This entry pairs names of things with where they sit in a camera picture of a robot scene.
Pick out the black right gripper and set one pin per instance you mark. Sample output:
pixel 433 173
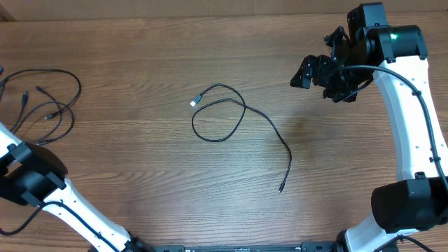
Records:
pixel 321 68

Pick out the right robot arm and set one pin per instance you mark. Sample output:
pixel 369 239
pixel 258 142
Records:
pixel 370 50

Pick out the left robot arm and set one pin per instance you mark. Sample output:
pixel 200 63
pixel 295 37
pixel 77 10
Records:
pixel 33 175

